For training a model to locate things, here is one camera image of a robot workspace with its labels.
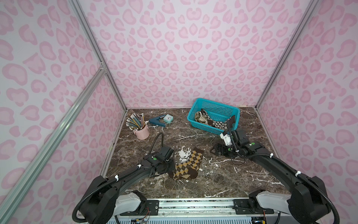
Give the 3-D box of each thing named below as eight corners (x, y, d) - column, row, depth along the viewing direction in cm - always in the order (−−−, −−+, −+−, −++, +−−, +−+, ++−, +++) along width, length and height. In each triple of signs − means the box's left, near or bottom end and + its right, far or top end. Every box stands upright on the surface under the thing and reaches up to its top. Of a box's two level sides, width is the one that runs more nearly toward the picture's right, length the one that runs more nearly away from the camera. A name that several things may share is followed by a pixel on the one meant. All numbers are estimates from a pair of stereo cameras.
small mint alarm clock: (163, 120, 114) (163, 118, 112) (168, 116, 117) (167, 113, 115) (169, 124, 112) (169, 121, 110) (174, 119, 115) (173, 116, 113)
